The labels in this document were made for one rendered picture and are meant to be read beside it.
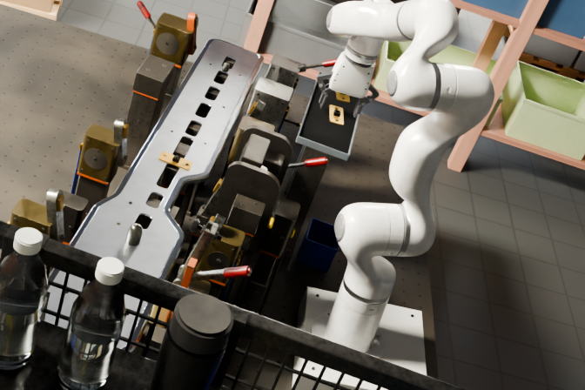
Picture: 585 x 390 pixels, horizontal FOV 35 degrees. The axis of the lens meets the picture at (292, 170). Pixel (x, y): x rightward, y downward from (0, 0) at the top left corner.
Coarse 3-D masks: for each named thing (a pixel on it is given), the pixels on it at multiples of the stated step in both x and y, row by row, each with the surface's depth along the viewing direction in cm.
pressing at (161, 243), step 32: (192, 64) 275; (256, 64) 284; (192, 96) 260; (224, 96) 265; (160, 128) 243; (224, 128) 252; (160, 160) 231; (192, 160) 236; (128, 192) 218; (160, 192) 221; (96, 224) 206; (128, 224) 209; (160, 224) 212; (128, 256) 201; (160, 256) 204; (64, 320) 181; (128, 320) 186
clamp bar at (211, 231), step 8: (192, 224) 182; (208, 224) 184; (216, 224) 184; (200, 232) 183; (208, 232) 181; (216, 232) 183; (200, 240) 183; (208, 240) 182; (200, 248) 184; (192, 256) 185; (200, 256) 185; (184, 272) 188
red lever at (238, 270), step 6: (216, 270) 189; (222, 270) 189; (228, 270) 187; (234, 270) 187; (240, 270) 186; (246, 270) 186; (192, 276) 190; (198, 276) 189; (204, 276) 189; (210, 276) 189; (216, 276) 188; (222, 276) 188; (228, 276) 187; (234, 276) 187; (240, 276) 187; (246, 276) 187
